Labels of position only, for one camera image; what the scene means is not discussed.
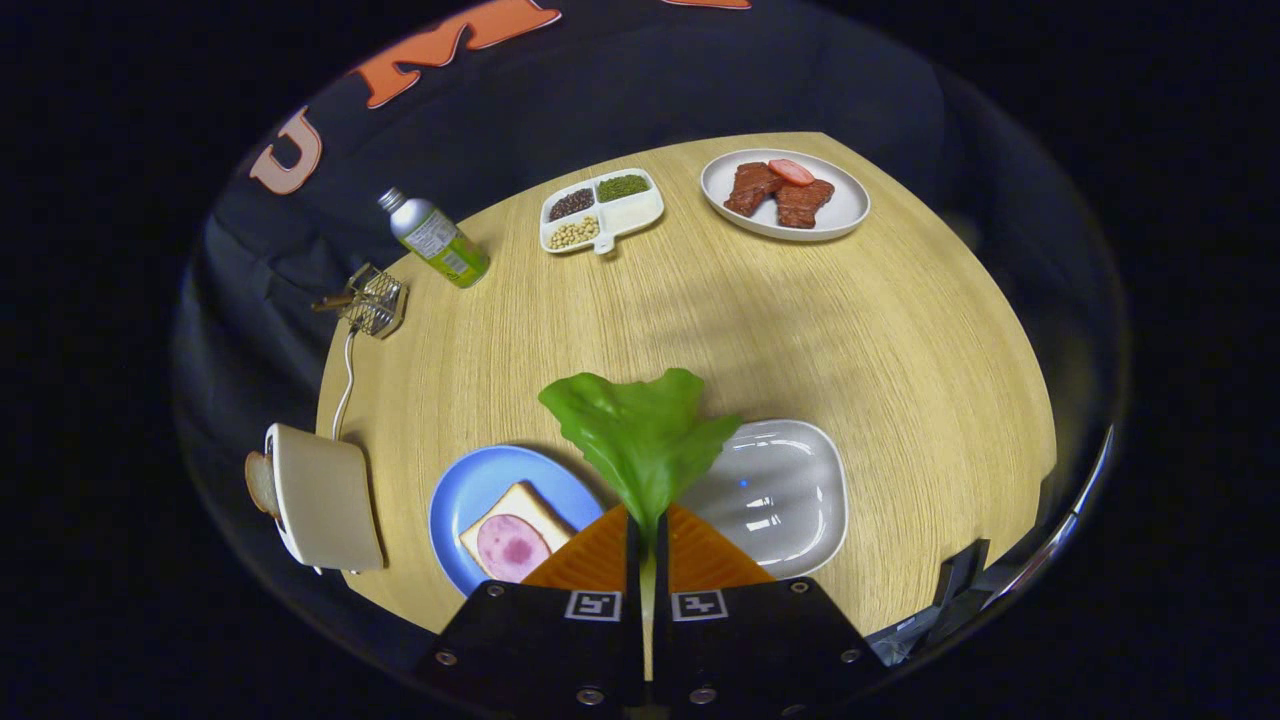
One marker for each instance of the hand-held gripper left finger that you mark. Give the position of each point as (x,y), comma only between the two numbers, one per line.
(633,580)

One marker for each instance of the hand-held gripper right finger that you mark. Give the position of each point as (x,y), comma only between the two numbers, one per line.
(662,580)

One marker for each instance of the green lettuce leaf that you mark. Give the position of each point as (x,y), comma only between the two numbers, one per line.
(640,430)

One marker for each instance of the toasted bread slice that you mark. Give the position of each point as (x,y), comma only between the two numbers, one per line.
(260,485)

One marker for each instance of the pink ham slice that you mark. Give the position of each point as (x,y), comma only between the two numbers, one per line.
(510,548)

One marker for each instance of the white bread slice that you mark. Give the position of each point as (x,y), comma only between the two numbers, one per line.
(525,500)

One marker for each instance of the grey rectangular plate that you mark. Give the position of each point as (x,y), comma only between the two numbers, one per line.
(780,490)

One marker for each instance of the blue round plate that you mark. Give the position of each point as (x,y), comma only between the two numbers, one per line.
(470,490)

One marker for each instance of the white toaster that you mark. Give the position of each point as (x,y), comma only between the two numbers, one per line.
(325,500)

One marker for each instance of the yellow soybeans pile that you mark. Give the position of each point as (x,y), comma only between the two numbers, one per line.
(574,233)

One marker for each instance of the white divided dish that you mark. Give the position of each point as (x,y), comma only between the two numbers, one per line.
(635,212)

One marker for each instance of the dark red beans pile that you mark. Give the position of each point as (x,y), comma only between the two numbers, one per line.
(572,204)

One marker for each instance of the green label metal bottle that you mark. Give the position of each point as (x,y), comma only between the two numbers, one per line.
(440,240)

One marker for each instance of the green mung beans pile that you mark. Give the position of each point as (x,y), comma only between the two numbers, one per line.
(624,187)

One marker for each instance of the brown meat slice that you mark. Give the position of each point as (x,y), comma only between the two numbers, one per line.
(803,205)
(750,190)

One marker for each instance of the white oval meat plate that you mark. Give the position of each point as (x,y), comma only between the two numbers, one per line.
(845,205)

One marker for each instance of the red sausage slice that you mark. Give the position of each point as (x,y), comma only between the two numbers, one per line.
(791,171)

